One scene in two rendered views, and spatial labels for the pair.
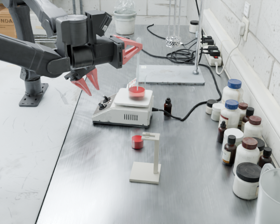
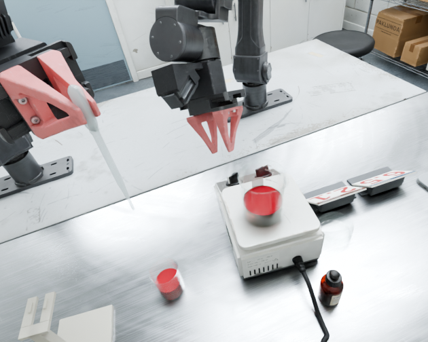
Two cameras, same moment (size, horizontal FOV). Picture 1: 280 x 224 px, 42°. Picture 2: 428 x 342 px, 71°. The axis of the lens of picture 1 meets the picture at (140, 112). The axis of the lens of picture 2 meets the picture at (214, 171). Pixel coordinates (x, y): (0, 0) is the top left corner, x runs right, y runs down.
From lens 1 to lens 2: 1.04 m
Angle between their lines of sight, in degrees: 62
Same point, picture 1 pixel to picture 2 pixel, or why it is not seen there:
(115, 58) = (0, 114)
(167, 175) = not seen: outside the picture
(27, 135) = (156, 151)
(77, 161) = (109, 226)
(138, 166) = (96, 319)
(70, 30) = not seen: outside the picture
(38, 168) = (87, 196)
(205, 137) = not seen: outside the picture
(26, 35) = (242, 10)
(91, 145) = (153, 222)
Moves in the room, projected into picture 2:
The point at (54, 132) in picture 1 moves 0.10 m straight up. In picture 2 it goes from (172, 168) to (162, 132)
